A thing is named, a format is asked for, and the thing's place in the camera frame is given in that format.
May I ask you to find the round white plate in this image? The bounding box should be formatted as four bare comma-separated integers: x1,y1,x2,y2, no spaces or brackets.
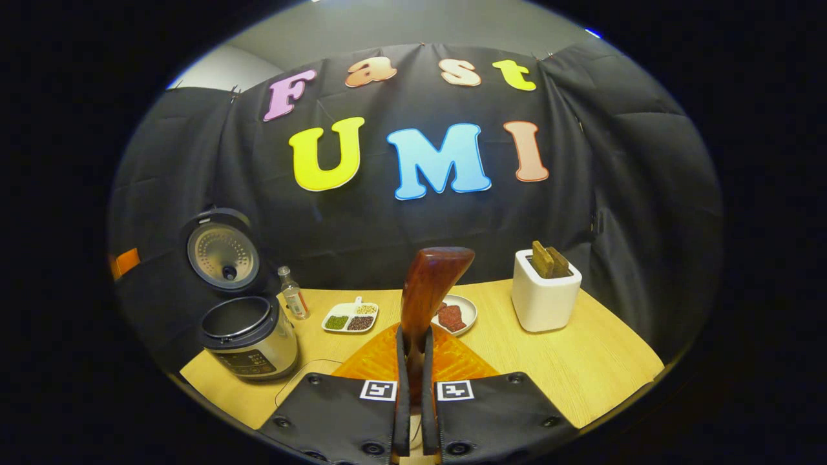
432,294,478,337

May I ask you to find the dark grey rice cooker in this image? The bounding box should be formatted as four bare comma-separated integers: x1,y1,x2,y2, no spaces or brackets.
180,207,299,382

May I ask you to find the small clear glass bottle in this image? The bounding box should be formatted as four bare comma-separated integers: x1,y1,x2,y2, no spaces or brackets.
278,266,311,320

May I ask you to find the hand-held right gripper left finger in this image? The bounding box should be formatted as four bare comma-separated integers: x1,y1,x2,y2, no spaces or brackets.
258,323,412,465

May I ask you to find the thin power cable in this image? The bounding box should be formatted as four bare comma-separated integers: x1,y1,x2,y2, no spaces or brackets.
275,359,343,408

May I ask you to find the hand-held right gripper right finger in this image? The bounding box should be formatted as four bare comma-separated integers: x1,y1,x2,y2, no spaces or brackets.
420,326,579,465

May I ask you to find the white chopstick holder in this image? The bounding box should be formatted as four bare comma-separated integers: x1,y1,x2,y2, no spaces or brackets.
511,249,582,333

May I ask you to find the black backdrop cloth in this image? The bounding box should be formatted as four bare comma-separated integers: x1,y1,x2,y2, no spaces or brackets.
107,42,724,375

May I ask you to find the brown wooden spoon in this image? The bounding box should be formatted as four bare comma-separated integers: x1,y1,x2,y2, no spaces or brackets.
391,247,476,465

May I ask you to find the white divided bean dish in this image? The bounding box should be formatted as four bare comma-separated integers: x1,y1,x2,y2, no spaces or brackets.
321,297,380,334

